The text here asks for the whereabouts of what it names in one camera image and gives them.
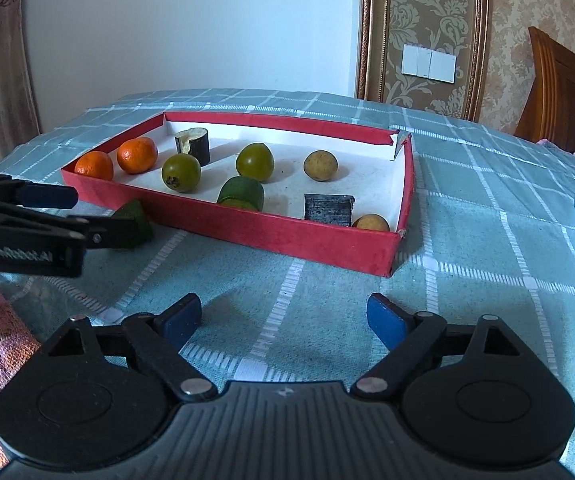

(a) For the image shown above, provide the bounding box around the orange tangerine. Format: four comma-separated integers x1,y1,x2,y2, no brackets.
116,136,158,174
74,151,114,181

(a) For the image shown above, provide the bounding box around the brown longan fruit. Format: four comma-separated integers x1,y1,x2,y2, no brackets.
353,214,391,232
303,150,338,182

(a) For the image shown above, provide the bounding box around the dark sugarcane piece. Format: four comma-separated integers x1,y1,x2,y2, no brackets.
304,194,355,226
175,127,210,167

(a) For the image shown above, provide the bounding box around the green round tomato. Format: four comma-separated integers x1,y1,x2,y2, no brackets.
236,143,274,182
162,154,201,193

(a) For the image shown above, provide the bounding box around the green cucumber piece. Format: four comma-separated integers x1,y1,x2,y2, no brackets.
217,176,265,211
111,200,154,243

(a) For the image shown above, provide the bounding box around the green plaid bed sheet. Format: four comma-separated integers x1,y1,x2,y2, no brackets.
0,89,575,474

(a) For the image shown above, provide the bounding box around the red shallow cardboard box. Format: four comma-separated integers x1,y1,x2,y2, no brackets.
62,112,414,276

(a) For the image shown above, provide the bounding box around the wooden headboard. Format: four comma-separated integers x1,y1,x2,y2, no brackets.
515,26,575,153

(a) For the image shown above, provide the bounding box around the white wall switch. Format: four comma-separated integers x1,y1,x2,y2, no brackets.
401,44,457,84

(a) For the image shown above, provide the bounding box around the gold ornate wall frame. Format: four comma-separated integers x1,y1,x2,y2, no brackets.
356,0,491,122

